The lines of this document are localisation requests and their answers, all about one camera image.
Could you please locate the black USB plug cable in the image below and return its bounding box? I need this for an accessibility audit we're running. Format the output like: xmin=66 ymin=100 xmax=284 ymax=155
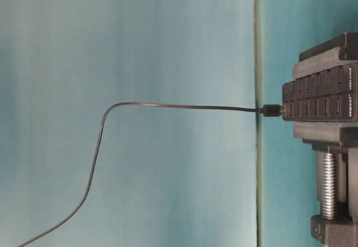
xmin=14 ymin=101 xmax=286 ymax=247

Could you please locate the black multiport USB hub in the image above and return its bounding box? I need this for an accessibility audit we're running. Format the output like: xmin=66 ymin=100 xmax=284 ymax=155
xmin=282 ymin=62 xmax=357 ymax=122

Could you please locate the black bench vise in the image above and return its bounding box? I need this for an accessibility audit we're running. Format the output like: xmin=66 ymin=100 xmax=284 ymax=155
xmin=292 ymin=32 xmax=357 ymax=246

